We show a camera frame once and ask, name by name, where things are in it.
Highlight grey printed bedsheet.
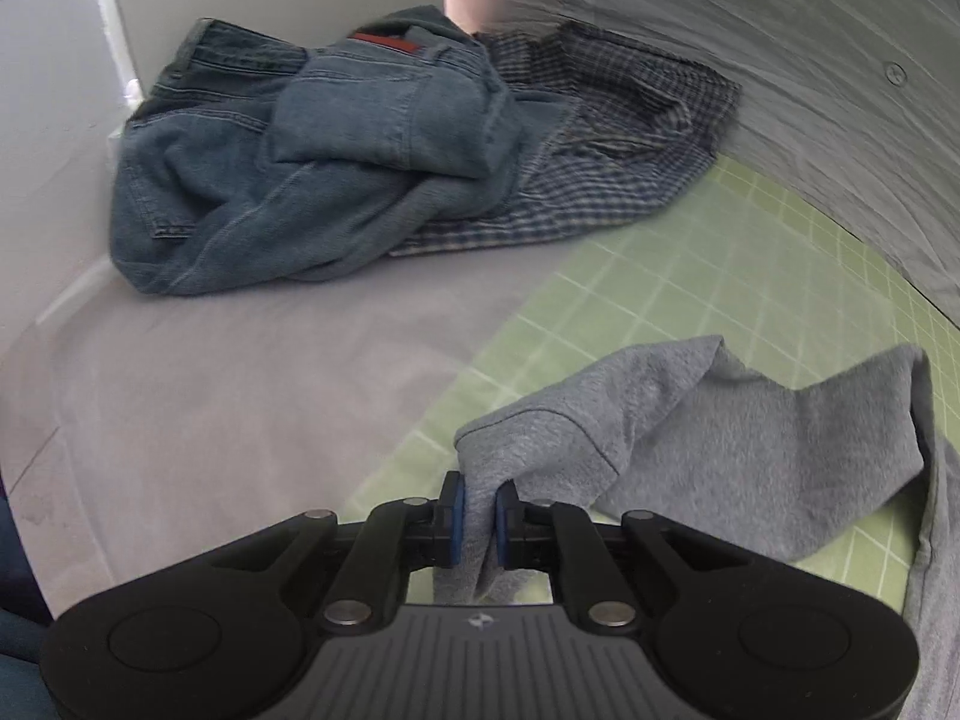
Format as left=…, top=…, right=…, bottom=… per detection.
left=480, top=0, right=960, bottom=331

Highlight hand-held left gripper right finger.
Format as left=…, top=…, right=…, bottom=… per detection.
left=492, top=481, right=752, bottom=628

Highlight blue plaid shirt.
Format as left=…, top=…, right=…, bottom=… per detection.
left=386, top=21, right=743, bottom=257

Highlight dark blue cloth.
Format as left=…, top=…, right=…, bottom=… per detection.
left=0, top=491, right=59, bottom=720

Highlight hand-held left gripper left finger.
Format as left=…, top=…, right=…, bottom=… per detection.
left=204, top=471, right=467, bottom=628

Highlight grey hoodie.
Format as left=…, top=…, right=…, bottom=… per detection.
left=433, top=335, right=960, bottom=720

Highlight green grid mat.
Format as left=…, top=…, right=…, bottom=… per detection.
left=341, top=154, right=960, bottom=608

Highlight blue denim jeans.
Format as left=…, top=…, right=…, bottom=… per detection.
left=110, top=6, right=582, bottom=297

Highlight pale grey bedsheet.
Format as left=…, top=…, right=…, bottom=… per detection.
left=0, top=0, right=593, bottom=616

